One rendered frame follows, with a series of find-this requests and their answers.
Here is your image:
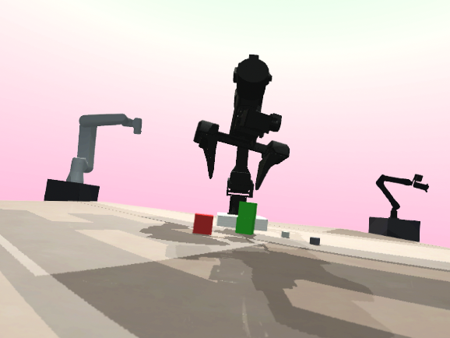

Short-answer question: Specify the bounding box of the green block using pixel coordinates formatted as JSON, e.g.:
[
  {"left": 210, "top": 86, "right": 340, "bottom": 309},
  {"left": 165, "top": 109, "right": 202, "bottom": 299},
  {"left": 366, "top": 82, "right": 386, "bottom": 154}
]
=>
[
  {"left": 238, "top": 201, "right": 258, "bottom": 219},
  {"left": 235, "top": 217, "right": 255, "bottom": 235}
]

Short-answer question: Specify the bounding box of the red block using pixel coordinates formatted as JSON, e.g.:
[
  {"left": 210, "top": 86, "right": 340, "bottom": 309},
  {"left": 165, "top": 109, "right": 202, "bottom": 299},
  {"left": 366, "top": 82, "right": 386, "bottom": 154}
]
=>
[{"left": 192, "top": 213, "right": 213, "bottom": 235}]

